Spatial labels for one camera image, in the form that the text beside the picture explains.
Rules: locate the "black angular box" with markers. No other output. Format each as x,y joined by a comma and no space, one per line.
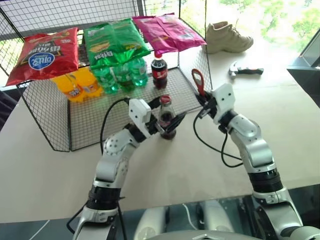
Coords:
307,67

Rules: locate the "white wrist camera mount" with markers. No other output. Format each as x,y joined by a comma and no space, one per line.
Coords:
225,97
137,110

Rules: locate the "green chips bag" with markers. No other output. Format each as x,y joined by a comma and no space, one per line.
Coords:
112,42

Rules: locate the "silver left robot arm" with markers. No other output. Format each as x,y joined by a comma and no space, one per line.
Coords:
112,150

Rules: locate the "silver rounded robot leg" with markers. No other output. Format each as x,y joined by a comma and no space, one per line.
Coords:
217,217
150,222

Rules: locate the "dark chair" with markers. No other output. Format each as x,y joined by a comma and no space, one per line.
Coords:
7,107

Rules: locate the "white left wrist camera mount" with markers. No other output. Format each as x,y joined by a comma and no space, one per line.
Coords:
137,110

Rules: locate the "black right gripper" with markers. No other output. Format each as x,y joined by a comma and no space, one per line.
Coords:
209,103

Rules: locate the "glass cola bottle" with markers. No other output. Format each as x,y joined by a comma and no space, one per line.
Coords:
166,112

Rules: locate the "green soda plastic bottle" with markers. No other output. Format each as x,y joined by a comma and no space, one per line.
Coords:
125,77
106,81
139,72

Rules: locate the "red bottle opener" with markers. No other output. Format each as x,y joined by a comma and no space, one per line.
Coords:
200,85

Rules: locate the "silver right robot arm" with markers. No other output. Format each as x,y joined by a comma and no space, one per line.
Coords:
255,145

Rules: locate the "plastic cola bottle red cap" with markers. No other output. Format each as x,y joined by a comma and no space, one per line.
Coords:
159,72

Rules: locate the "orange soda plastic bottle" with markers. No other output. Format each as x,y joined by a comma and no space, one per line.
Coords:
71,90
90,85

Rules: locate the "pink chips bag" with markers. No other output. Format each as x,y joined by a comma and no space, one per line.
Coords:
167,32

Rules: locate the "grey robot torso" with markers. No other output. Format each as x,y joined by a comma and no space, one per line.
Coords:
205,235

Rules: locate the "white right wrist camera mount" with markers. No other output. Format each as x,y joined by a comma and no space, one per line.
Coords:
225,97

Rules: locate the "red chips bag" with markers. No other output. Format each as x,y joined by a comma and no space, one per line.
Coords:
47,56

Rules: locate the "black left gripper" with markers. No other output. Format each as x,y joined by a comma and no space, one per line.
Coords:
153,125

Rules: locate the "beige sneaker shoe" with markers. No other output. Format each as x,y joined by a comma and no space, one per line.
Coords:
227,38

